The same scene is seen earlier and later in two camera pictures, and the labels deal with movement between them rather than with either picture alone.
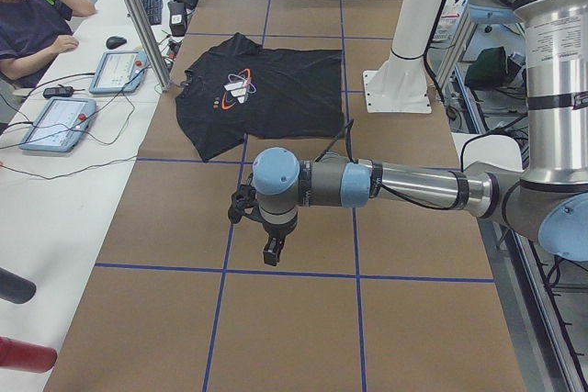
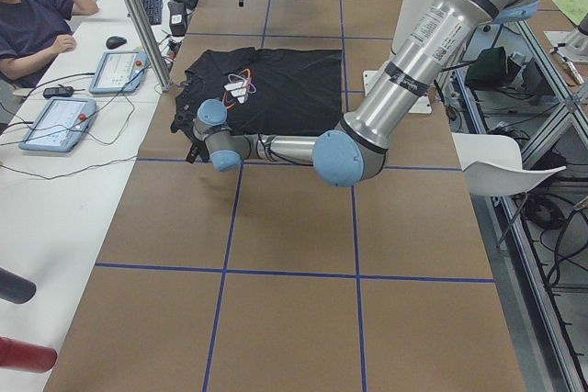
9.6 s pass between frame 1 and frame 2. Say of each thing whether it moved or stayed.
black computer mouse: stayed
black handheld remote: stayed
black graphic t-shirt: stayed
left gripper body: moved
